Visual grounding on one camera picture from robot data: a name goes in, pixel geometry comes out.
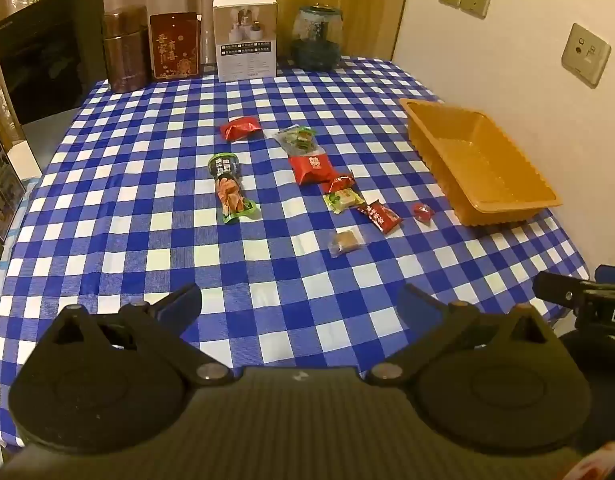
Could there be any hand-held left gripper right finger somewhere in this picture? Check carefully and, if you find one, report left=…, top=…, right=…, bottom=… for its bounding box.
left=365, top=282, right=563, bottom=388

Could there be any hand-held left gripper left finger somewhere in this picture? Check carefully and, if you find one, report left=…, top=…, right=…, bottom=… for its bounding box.
left=35, top=282, right=233, bottom=387

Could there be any dark red snack packet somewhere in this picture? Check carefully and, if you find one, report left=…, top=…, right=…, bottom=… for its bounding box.
left=357, top=200, right=403, bottom=236

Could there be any tall green snack packet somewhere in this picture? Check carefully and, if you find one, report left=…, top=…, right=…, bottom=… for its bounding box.
left=209, top=153, right=258, bottom=224

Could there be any orange plastic tray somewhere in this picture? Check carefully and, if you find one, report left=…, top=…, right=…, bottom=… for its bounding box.
left=398, top=98, right=563, bottom=227

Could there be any red foil pouch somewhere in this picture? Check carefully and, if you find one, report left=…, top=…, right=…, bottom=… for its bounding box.
left=220, top=116, right=263, bottom=142

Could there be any clear snack packet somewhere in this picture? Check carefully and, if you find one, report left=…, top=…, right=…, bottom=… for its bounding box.
left=274, top=125, right=324, bottom=158

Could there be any clear wrapped brown cookie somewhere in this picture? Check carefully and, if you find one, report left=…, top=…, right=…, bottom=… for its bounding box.
left=328, top=230, right=364, bottom=259

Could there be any blue white checkered tablecloth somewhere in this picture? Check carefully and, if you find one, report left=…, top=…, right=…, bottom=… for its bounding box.
left=0, top=55, right=591, bottom=451

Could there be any small green snack packet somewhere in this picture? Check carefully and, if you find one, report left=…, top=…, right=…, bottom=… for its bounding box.
left=323, top=189, right=363, bottom=215

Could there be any red packet with white label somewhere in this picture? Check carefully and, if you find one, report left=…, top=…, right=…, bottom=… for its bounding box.
left=289, top=154, right=335, bottom=186

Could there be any colourful printed book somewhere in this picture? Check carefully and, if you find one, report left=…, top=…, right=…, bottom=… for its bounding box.
left=0, top=122, right=27, bottom=243

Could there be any red patterned gift box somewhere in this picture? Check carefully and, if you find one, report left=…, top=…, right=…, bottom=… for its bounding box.
left=149, top=11, right=201, bottom=81

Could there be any brown metal canister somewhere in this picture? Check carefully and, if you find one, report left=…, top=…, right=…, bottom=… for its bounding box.
left=102, top=5, right=151, bottom=93

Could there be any white product box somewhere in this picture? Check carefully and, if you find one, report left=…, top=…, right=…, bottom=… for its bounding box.
left=212, top=0, right=278, bottom=82

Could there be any black monitor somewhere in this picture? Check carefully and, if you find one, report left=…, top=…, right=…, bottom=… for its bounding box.
left=0, top=0, right=106, bottom=126

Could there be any glass jar with green base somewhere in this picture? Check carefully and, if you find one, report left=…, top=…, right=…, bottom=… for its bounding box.
left=290, top=6, right=342, bottom=71

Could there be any beige wall data socket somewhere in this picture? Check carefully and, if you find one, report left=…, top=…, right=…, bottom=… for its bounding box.
left=561, top=22, right=611, bottom=88

